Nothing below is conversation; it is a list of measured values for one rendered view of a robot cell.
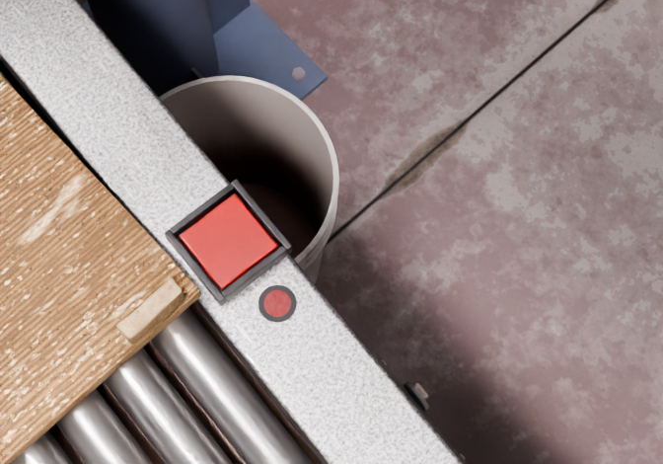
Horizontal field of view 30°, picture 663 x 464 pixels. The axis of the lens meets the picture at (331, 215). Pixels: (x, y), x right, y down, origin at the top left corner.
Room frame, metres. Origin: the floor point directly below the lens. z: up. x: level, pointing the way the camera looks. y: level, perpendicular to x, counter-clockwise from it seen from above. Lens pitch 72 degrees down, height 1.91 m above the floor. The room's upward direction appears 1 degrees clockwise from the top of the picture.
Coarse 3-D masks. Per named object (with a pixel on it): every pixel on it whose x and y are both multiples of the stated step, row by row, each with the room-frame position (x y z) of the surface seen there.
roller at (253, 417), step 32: (192, 320) 0.23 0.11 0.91; (160, 352) 0.20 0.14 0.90; (192, 352) 0.20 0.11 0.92; (224, 352) 0.20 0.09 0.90; (192, 384) 0.18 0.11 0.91; (224, 384) 0.18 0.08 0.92; (224, 416) 0.15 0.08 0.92; (256, 416) 0.15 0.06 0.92; (256, 448) 0.13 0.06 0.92; (288, 448) 0.13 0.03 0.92
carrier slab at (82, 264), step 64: (0, 128) 0.39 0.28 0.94; (0, 192) 0.33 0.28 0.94; (64, 192) 0.33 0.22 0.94; (0, 256) 0.27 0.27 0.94; (64, 256) 0.28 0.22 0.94; (128, 256) 0.28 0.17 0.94; (0, 320) 0.22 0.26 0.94; (64, 320) 0.22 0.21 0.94; (0, 384) 0.17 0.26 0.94; (64, 384) 0.17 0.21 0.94; (0, 448) 0.12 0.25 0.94
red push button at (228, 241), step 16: (224, 208) 0.32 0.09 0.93; (240, 208) 0.32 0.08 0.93; (192, 224) 0.31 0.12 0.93; (208, 224) 0.31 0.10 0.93; (224, 224) 0.31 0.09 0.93; (240, 224) 0.31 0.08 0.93; (256, 224) 0.31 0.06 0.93; (192, 240) 0.29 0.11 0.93; (208, 240) 0.29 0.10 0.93; (224, 240) 0.29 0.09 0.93; (240, 240) 0.29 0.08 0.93; (256, 240) 0.29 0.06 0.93; (272, 240) 0.29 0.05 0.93; (208, 256) 0.28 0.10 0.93; (224, 256) 0.28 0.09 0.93; (240, 256) 0.28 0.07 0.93; (256, 256) 0.28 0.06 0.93; (208, 272) 0.27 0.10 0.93; (224, 272) 0.27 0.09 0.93; (240, 272) 0.27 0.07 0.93; (224, 288) 0.25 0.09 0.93
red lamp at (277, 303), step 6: (270, 294) 0.25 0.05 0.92; (276, 294) 0.25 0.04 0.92; (282, 294) 0.25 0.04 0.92; (264, 300) 0.25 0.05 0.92; (270, 300) 0.25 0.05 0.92; (276, 300) 0.25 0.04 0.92; (282, 300) 0.25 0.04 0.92; (288, 300) 0.25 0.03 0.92; (264, 306) 0.24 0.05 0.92; (270, 306) 0.24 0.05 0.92; (276, 306) 0.24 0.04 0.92; (282, 306) 0.24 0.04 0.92; (288, 306) 0.24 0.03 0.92; (270, 312) 0.24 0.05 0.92; (276, 312) 0.24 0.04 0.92; (282, 312) 0.24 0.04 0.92
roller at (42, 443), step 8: (48, 432) 0.14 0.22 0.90; (40, 440) 0.13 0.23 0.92; (48, 440) 0.13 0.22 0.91; (32, 448) 0.12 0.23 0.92; (40, 448) 0.12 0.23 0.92; (48, 448) 0.12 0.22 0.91; (56, 448) 0.12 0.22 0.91; (24, 456) 0.11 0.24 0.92; (32, 456) 0.11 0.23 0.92; (40, 456) 0.12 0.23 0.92; (48, 456) 0.12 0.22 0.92; (56, 456) 0.12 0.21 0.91; (64, 456) 0.12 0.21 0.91
